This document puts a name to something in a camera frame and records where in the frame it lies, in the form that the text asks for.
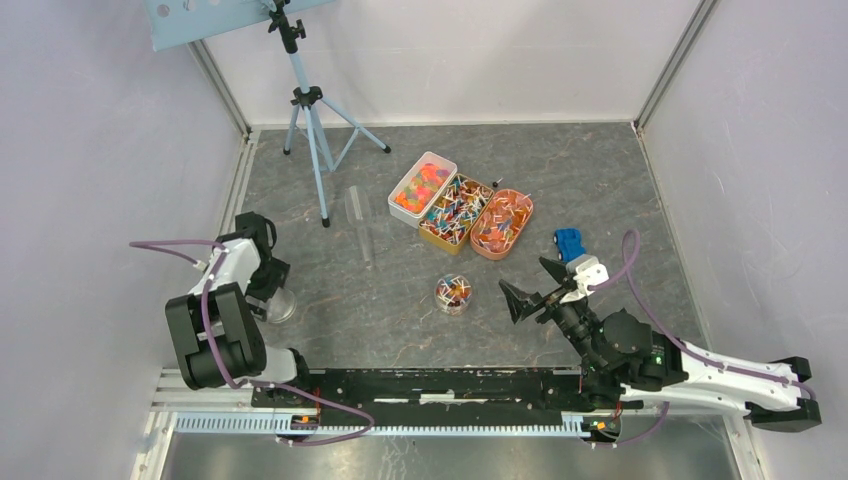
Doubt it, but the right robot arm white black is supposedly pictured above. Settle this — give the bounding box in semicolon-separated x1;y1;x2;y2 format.
498;254;822;433

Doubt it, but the white tin of gummies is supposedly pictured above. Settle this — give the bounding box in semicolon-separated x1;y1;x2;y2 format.
387;151;458;228

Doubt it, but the blue toy brick car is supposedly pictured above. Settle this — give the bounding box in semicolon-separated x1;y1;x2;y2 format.
553;228;586;263

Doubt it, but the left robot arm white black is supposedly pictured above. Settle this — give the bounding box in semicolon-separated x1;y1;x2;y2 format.
165;212;314;408

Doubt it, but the clear plastic scoop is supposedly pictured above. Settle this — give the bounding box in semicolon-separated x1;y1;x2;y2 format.
345;185;374;270

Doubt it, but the white toothed cable duct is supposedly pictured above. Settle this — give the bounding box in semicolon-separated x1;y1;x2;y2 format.
174;412;620;440

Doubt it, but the pink tin of lollipops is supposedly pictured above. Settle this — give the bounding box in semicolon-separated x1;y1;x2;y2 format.
470;189;534;260

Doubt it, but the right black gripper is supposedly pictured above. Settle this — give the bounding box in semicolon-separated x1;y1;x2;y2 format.
496;257;605;373

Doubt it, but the light blue perforated plate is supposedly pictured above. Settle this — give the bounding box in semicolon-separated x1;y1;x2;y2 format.
143;0;331;52

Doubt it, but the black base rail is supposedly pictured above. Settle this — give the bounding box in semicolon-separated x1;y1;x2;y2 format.
294;367;623;427

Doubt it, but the light blue tripod stand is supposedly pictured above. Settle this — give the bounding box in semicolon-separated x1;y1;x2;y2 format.
263;1;392;228

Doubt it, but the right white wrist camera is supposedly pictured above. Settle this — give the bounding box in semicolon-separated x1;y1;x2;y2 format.
560;254;610;304

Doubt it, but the yellow tin of lollipops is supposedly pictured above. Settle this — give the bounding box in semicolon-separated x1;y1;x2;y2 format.
418;173;495;255

